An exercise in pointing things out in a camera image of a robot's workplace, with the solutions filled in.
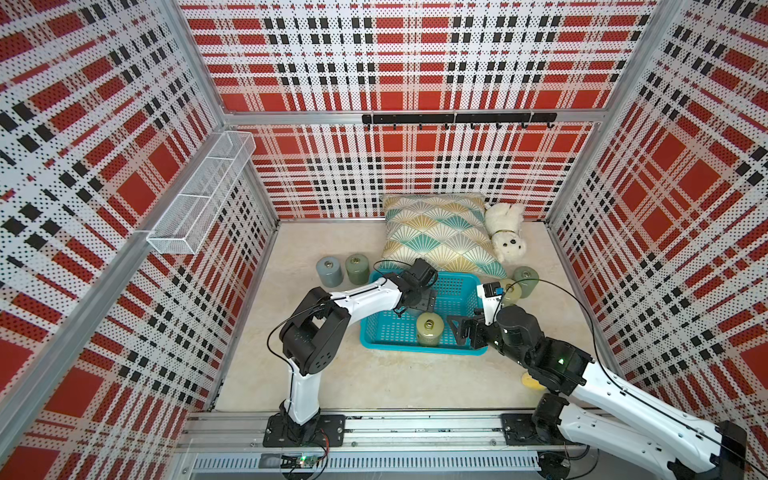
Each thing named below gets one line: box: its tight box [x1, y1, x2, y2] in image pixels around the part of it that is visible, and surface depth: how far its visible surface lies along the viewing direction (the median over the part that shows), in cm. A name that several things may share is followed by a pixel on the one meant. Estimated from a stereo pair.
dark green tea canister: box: [345, 253, 370, 285], surface depth 100 cm
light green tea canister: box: [501, 278, 523, 306], surface depth 92 cm
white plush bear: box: [484, 202, 527, 264], surface depth 109 cm
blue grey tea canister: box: [316, 256, 344, 288], surface depth 100 cm
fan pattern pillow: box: [380, 193, 507, 278], surface depth 98 cm
